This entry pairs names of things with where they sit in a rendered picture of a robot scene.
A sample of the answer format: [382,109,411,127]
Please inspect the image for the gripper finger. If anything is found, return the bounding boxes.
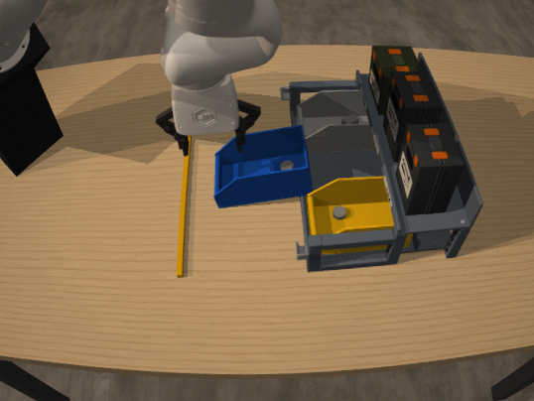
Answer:
[234,99,261,152]
[156,106,190,157]

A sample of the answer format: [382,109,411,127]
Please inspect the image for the yellow bar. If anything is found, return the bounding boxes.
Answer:
[177,135,192,278]

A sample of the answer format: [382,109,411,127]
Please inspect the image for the yellow open bin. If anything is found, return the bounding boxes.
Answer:
[307,177,394,255]

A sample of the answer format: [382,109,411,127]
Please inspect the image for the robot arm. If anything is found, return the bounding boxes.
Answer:
[0,0,282,90]

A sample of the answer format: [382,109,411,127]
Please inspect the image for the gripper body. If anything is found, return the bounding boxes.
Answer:
[172,74,239,135]

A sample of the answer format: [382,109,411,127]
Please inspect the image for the dark grey disc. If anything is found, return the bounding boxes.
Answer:
[333,205,346,220]
[280,161,294,171]

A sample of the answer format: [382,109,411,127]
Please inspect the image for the blue bin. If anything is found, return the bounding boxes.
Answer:
[214,125,313,208]

